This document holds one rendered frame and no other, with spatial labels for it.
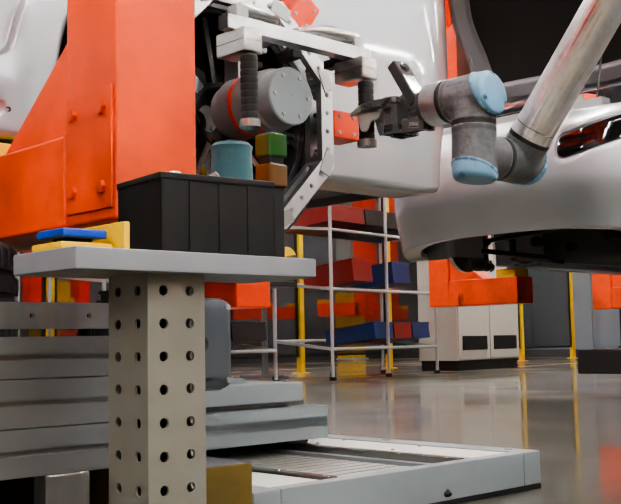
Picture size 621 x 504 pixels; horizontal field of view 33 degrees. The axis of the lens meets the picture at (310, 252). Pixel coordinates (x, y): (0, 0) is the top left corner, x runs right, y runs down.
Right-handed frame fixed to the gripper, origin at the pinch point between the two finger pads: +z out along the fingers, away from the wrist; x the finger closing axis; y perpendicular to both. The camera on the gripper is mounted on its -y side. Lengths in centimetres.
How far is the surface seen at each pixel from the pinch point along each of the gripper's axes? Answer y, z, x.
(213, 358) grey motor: 54, -3, -45
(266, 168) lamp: 23, -33, -57
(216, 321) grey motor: 47, -3, -44
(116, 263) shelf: 40, -40, -90
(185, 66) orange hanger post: 4, -18, -62
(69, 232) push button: 36, -35, -95
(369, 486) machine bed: 77, -28, -30
